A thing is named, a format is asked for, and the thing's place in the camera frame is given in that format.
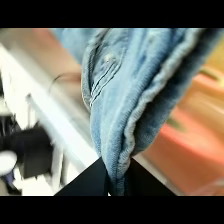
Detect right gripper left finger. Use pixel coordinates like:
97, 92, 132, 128
54, 157, 110, 197

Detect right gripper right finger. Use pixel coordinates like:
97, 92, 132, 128
124, 157, 177, 197

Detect blue jeans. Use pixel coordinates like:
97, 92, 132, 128
49, 27, 224, 197

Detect silver frame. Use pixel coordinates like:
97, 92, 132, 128
0, 44, 101, 197

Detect black cable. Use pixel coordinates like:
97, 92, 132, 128
48, 72, 83, 94

